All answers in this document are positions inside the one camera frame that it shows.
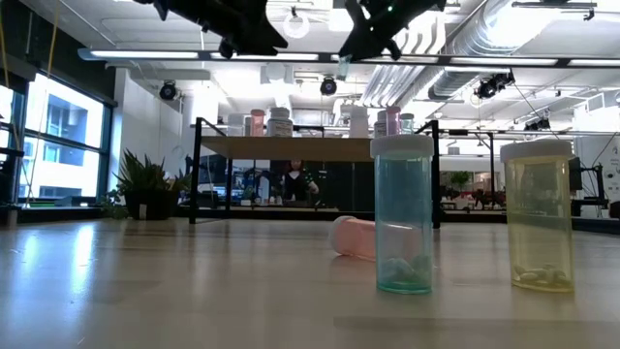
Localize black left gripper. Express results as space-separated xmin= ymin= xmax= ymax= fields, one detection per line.
xmin=193 ymin=0 xmax=291 ymax=58

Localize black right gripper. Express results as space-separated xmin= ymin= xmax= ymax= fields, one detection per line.
xmin=337 ymin=0 xmax=423 ymax=63

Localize orange pill bottle white cap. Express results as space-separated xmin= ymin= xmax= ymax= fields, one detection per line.
xmin=249 ymin=109 xmax=266 ymax=138

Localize white bottle with printed label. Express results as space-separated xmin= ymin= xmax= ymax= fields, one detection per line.
xmin=265 ymin=107 xmax=295 ymax=138

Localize clear pill bottle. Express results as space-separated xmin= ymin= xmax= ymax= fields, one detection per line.
xmin=227 ymin=113 xmax=246 ymax=138

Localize teal pill bottle white cap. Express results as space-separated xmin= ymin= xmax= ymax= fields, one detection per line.
xmin=369 ymin=134 xmax=436 ymax=296

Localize pink vial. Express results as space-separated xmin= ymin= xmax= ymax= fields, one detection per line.
xmin=327 ymin=215 xmax=378 ymax=263

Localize yellow pill bottle white cap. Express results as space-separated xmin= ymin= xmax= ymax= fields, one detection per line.
xmin=499 ymin=139 xmax=576 ymax=294

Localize wooden shelf black metal legs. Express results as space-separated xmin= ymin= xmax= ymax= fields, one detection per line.
xmin=188 ymin=117 xmax=443 ymax=230

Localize long linear ceiling light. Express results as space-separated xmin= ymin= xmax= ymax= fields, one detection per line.
xmin=77 ymin=47 xmax=620 ymax=69

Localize black ceiling track light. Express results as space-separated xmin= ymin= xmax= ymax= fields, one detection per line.
xmin=473 ymin=71 xmax=516 ymax=101
xmin=522 ymin=115 xmax=552 ymax=133

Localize person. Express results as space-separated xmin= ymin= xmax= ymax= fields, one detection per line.
xmin=279 ymin=159 xmax=322 ymax=208

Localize green background plant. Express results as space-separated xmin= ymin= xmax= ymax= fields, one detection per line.
xmin=449 ymin=169 xmax=472 ymax=193

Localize potted green succulent plant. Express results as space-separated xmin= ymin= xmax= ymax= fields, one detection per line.
xmin=99 ymin=147 xmax=194 ymax=222

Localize large window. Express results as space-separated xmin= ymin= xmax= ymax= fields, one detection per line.
xmin=0 ymin=72 xmax=116 ymax=210

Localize black computer monitor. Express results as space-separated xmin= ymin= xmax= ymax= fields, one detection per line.
xmin=567 ymin=155 xmax=583 ymax=192

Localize black office chair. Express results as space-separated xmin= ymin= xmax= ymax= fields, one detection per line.
xmin=0 ymin=147 xmax=25 ymax=229

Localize white ring ceiling lamp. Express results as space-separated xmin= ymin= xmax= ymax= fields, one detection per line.
xmin=282 ymin=10 xmax=312 ymax=41

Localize silver ceiling air duct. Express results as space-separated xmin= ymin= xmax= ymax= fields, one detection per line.
xmin=425 ymin=0 xmax=539 ymax=103

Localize black aluminium table frame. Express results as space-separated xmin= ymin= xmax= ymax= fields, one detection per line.
xmin=18 ymin=203 xmax=620 ymax=235

